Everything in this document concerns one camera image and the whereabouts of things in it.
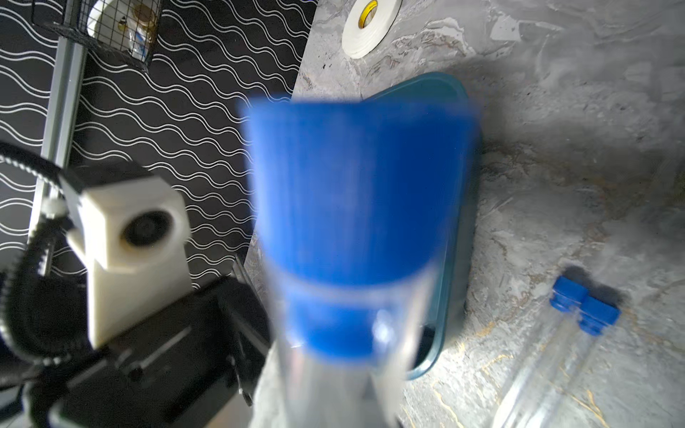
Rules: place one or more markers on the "clear test tube blue cap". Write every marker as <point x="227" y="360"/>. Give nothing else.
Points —
<point x="562" y="360"/>
<point x="356" y="203"/>
<point x="558" y="311"/>

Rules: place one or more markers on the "teal plastic tray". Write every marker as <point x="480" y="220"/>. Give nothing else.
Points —
<point x="446" y="314"/>

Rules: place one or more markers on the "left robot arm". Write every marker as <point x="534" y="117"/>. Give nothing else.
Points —
<point x="44" y="302"/>

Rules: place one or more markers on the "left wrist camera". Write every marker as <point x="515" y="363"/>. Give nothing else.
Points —
<point x="130" y="232"/>

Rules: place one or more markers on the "white tape roll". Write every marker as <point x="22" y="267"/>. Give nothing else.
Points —
<point x="366" y="26"/>

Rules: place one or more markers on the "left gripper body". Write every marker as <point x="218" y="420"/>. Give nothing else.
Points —
<point x="178" y="368"/>

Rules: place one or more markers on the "black wire basket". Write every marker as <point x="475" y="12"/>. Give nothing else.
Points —
<point x="123" y="30"/>

